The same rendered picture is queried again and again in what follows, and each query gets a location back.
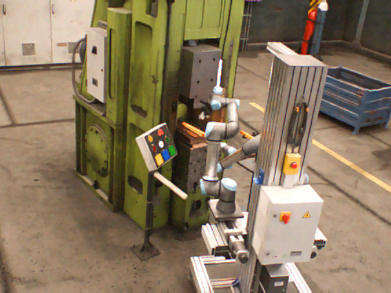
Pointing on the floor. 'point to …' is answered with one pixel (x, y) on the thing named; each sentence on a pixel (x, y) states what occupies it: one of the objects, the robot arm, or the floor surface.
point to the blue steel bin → (357, 98)
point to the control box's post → (149, 208)
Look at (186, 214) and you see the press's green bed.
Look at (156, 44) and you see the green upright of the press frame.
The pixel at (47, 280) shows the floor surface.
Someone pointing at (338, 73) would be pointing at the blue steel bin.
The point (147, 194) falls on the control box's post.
